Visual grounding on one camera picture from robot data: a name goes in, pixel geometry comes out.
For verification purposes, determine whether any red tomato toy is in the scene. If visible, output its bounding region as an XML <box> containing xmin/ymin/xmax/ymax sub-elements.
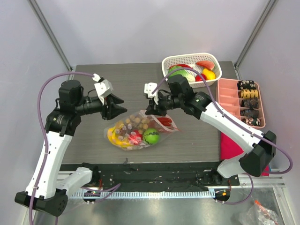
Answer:
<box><xmin>129</xmin><ymin>130</ymin><xmax>143</xmax><ymax>145</ymax></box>
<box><xmin>195</xmin><ymin>74</ymin><xmax>207</xmax><ymax>82</ymax></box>

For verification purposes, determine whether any red strawberry toy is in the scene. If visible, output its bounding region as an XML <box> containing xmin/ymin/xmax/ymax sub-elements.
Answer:
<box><xmin>169</xmin><ymin>64</ymin><xmax>192</xmax><ymax>70</ymax></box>

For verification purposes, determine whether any pink divided organizer tray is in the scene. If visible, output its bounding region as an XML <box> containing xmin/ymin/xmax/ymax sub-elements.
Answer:
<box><xmin>216</xmin><ymin>78</ymin><xmax>265</xmax><ymax>129</ymax></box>

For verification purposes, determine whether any black pink floral sock roll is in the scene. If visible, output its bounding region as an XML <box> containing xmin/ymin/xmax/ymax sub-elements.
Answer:
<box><xmin>242</xmin><ymin>118</ymin><xmax>261</xmax><ymax>127</ymax></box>

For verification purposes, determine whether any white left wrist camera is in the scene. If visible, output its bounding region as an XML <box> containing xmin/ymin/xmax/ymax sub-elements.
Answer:
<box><xmin>94</xmin><ymin>79</ymin><xmax>113</xmax><ymax>105</ymax></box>

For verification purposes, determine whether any watermelon slice toy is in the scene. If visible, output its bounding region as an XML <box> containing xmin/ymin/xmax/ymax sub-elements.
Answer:
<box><xmin>195</xmin><ymin>60</ymin><xmax>215</xmax><ymax>70</ymax></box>

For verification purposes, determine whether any crumpled clear plastic bag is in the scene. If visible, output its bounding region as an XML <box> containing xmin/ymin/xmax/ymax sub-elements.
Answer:
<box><xmin>238</xmin><ymin>200</ymin><xmax>284</xmax><ymax>225</ymax></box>

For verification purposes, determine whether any dark brown sock roll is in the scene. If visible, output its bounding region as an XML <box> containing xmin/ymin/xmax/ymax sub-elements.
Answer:
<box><xmin>241</xmin><ymin>98</ymin><xmax>259</xmax><ymax>109</ymax></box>

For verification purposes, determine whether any aluminium frame rail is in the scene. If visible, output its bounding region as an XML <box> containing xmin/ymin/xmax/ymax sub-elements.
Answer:
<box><xmin>56</xmin><ymin>171</ymin><xmax>285</xmax><ymax>188</ymax></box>

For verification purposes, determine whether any black patterned sock roll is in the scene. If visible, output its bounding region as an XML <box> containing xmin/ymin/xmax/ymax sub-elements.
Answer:
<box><xmin>240</xmin><ymin>109</ymin><xmax>259</xmax><ymax>118</ymax></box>

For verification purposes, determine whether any green apple toy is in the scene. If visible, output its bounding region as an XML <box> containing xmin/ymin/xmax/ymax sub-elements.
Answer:
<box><xmin>143</xmin><ymin>128</ymin><xmax>160</xmax><ymax>145</ymax></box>

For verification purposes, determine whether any white perforated plastic basket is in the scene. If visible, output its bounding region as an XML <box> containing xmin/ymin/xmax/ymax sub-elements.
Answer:
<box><xmin>162</xmin><ymin>52</ymin><xmax>222</xmax><ymax>86</ymax></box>

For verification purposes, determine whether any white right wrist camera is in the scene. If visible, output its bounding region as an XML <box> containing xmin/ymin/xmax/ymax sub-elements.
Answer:
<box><xmin>144</xmin><ymin>82</ymin><xmax>158</xmax><ymax>105</ymax></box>

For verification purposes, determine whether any brown longan bunch toy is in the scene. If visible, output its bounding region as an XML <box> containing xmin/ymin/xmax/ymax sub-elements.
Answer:
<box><xmin>115</xmin><ymin>114</ymin><xmax>150</xmax><ymax>135</ymax></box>

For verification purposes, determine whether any red chili pepper toy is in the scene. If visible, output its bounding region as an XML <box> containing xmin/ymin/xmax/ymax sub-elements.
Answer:
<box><xmin>149</xmin><ymin>117</ymin><xmax>180</xmax><ymax>134</ymax></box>

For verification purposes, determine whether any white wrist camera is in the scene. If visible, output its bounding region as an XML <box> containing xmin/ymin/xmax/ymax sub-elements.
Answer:
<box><xmin>144</xmin><ymin>82</ymin><xmax>158</xmax><ymax>105</ymax></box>
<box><xmin>94</xmin><ymin>79</ymin><xmax>113</xmax><ymax>105</ymax></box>

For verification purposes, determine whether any clear pink zip top bag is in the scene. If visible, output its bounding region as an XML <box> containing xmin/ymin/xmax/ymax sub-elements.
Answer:
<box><xmin>104</xmin><ymin>110</ymin><xmax>179</xmax><ymax>151</ymax></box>

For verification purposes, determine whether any yellow banana bunch toy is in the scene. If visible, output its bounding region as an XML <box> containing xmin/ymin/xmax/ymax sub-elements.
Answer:
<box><xmin>107</xmin><ymin>127</ymin><xmax>133</xmax><ymax>149</ymax></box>

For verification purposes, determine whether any white slotted cable duct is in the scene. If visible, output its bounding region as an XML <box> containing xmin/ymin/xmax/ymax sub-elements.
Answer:
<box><xmin>70</xmin><ymin>189</ymin><xmax>215</xmax><ymax>200</ymax></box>

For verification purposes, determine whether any magenta cloth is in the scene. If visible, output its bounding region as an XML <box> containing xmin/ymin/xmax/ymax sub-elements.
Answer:
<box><xmin>220</xmin><ymin>132</ymin><xmax>270</xmax><ymax>177</ymax></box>

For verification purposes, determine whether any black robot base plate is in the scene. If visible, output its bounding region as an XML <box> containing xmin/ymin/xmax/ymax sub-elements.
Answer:
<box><xmin>60</xmin><ymin>161</ymin><xmax>240</xmax><ymax>193</ymax></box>

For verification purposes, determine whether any yellow leopard sock roll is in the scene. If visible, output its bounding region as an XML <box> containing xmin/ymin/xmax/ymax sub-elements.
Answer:
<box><xmin>238</xmin><ymin>89</ymin><xmax>259</xmax><ymax>99</ymax></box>

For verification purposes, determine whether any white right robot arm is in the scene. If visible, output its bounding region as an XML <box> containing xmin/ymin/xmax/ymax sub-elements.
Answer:
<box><xmin>144</xmin><ymin>75</ymin><xmax>277</xmax><ymax>185</ymax></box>

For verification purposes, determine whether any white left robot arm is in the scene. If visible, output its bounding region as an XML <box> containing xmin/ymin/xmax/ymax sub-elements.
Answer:
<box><xmin>15</xmin><ymin>78</ymin><xmax>127</xmax><ymax>217</ymax></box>

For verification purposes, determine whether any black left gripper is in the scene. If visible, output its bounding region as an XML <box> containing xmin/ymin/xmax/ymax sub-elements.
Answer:
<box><xmin>75</xmin><ymin>93</ymin><xmax>127</xmax><ymax>120</ymax></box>

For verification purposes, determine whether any green lettuce leaf toy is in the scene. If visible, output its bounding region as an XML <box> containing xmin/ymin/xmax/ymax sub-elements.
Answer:
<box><xmin>168</xmin><ymin>65</ymin><xmax>195</xmax><ymax>83</ymax></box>

